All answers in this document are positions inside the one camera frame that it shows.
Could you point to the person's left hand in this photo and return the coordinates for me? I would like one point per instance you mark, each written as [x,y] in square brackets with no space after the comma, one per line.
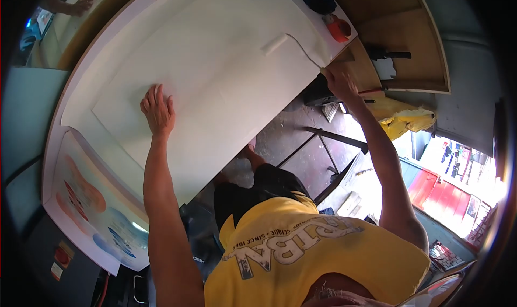
[159,115]

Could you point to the person's right hand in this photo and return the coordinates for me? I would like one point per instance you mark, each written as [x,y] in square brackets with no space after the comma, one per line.
[341,83]

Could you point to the person's left ring finger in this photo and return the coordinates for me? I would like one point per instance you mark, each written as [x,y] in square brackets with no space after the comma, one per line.
[149,97]

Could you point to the person's left little finger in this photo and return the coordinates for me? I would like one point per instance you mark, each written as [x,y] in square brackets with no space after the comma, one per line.
[143,105]

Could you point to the person's left thumb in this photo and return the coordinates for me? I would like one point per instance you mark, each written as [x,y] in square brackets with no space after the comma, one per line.
[171,106]

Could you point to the person's right fingers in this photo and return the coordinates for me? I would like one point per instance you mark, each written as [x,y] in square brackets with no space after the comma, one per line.
[330,76]

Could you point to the person's left index finger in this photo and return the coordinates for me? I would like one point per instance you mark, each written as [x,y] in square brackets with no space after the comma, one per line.
[161,95]

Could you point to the person's left middle finger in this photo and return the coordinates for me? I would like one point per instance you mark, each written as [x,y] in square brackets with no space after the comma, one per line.
[156,93]

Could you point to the large white paper sheet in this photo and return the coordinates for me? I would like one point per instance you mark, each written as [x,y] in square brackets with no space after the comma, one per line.
[218,72]

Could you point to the white paint roller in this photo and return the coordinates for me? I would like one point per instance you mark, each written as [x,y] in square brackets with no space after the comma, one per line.
[275,44]

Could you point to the black round fan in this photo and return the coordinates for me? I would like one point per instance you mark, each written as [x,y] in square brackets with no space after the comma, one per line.
[317,95]

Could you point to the orange plastic cup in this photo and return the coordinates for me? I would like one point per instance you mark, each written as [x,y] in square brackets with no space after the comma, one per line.
[339,29]

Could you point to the large white backing board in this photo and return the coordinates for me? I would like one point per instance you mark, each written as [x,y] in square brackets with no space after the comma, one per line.
[282,8]

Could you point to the yellow plastic bag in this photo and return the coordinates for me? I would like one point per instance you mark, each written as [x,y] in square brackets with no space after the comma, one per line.
[404,117]

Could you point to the wooden shelf unit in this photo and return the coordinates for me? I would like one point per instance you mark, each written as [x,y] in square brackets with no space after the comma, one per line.
[404,24]

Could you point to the stack of printed posters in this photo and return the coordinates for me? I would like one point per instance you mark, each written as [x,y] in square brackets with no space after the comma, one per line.
[97,202]

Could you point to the person's legs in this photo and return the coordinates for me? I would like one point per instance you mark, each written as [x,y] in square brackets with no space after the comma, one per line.
[266,181]

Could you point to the red metal gate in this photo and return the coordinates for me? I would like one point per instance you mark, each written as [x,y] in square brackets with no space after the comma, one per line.
[438,194]

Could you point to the grey machine with red button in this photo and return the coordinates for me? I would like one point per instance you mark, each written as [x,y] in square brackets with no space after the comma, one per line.
[60,262]

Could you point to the person's body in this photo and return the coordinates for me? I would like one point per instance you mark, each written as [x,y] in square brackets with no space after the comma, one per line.
[323,262]

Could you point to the black metal frame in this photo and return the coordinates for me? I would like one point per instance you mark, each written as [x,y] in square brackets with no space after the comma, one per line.
[323,137]

